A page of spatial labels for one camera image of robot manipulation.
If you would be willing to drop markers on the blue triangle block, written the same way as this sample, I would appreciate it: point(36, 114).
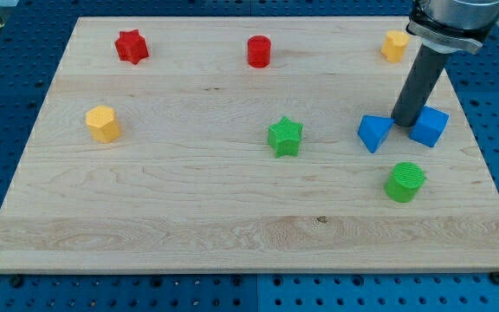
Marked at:
point(373, 131)

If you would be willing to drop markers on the green star block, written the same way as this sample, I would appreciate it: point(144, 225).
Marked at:
point(285, 137)

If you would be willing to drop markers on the wooden board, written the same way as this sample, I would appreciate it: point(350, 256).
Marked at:
point(192, 186)

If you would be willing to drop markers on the red cylinder block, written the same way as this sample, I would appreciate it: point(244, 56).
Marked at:
point(259, 51)

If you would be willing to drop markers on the yellow hexagon block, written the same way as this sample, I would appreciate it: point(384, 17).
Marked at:
point(103, 124)

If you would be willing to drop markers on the green cylinder block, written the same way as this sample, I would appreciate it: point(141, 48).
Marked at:
point(404, 182)

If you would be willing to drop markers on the red star block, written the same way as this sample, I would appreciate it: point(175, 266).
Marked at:
point(131, 46)

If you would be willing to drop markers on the blue cube block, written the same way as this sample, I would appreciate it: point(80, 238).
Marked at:
point(429, 126)

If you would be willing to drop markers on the yellow heart block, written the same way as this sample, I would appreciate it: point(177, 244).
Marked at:
point(394, 45)

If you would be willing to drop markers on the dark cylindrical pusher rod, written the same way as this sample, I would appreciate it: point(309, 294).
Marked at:
point(422, 78)

